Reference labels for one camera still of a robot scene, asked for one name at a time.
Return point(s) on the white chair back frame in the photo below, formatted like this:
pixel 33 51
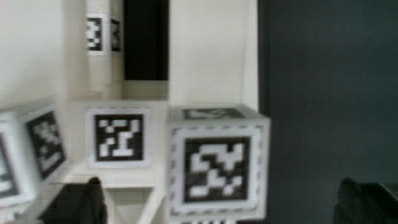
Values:
pixel 51 73

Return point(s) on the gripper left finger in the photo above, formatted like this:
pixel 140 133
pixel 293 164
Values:
pixel 78 207

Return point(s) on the white chair leg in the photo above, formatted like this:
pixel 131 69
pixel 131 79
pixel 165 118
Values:
pixel 220 140
pixel 33 152

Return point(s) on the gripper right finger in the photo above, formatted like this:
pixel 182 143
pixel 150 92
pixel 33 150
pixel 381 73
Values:
pixel 367 203

